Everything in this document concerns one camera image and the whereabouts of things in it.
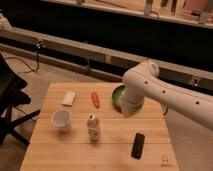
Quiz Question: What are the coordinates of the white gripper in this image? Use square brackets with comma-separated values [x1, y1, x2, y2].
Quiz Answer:
[121, 101, 142, 117]

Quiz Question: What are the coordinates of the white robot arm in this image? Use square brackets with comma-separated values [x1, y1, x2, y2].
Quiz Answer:
[121, 60, 213, 130]

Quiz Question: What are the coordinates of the small white plastic bottle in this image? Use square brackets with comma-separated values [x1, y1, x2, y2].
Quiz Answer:
[87, 114, 100, 142]

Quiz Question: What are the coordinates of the green bowl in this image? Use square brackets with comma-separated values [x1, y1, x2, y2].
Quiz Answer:
[112, 85, 125, 110]

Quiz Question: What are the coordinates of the orange carrot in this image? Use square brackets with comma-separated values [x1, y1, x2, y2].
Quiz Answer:
[91, 92, 100, 108]

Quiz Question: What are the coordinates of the black rectangular remote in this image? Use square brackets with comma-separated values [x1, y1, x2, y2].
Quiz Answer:
[131, 133, 145, 159]

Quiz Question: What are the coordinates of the white paper cup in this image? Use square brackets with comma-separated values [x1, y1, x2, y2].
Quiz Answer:
[51, 109, 71, 133]

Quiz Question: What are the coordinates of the black office chair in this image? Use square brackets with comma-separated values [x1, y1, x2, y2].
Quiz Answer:
[0, 53, 40, 146]

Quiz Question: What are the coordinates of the black cable on floor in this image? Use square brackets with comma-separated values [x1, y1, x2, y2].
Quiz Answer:
[3, 39, 44, 76]

